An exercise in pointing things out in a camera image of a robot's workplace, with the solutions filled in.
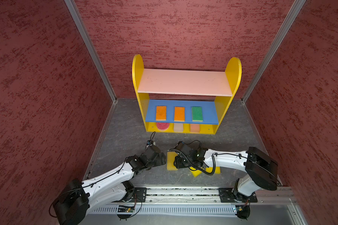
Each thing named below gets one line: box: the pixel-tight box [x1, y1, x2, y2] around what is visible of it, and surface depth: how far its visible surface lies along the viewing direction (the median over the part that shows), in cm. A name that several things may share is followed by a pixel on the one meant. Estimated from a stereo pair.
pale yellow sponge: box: [166, 151, 179, 171], surface depth 85 cm
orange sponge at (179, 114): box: [173, 106, 186, 122], surface depth 94 cm
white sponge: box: [173, 122, 184, 133], surface depth 102 cm
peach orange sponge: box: [189, 123, 200, 134], surface depth 101 cm
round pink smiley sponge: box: [156, 122, 170, 132], surface depth 100 cm
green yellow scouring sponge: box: [192, 106, 204, 122], surface depth 93 cm
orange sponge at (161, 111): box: [155, 105, 167, 121], surface depth 92 cm
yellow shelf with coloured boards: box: [131, 53, 242, 135], surface depth 83 cm
